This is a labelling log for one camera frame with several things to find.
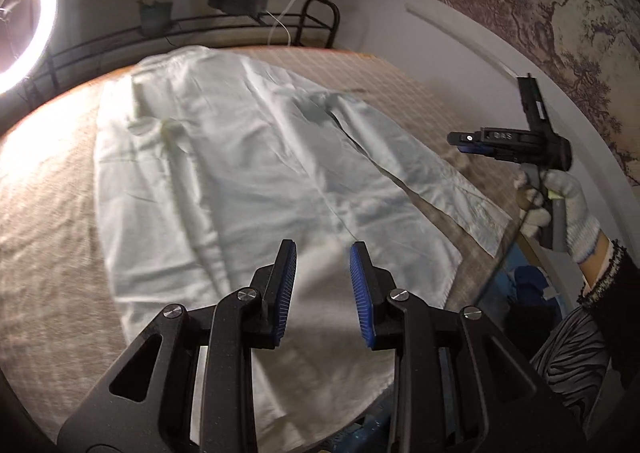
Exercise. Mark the teal pot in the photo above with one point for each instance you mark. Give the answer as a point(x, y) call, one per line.
point(155, 15)

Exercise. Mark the white cotton garment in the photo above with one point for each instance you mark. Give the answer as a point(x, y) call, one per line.
point(250, 173)

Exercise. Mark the person's grey striped clothing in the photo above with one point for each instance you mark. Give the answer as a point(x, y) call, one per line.
point(575, 363)

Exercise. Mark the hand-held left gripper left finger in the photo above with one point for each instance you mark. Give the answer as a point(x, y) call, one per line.
point(285, 293)

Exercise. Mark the person's right hand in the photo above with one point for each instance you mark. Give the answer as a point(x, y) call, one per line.
point(577, 218)

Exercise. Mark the tree print wall tapestry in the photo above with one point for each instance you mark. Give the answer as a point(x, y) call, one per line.
point(550, 3)

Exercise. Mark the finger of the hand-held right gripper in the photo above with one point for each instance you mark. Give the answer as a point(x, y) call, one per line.
point(465, 137)
point(475, 149)

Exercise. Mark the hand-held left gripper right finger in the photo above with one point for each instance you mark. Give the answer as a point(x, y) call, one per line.
point(360, 293)

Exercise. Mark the plaid bed mat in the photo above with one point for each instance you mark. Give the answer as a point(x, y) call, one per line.
point(45, 233)

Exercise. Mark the blue cloth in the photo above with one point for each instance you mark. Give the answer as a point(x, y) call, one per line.
point(530, 280)

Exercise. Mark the person's right forearm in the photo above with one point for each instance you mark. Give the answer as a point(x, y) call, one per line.
point(620, 293)

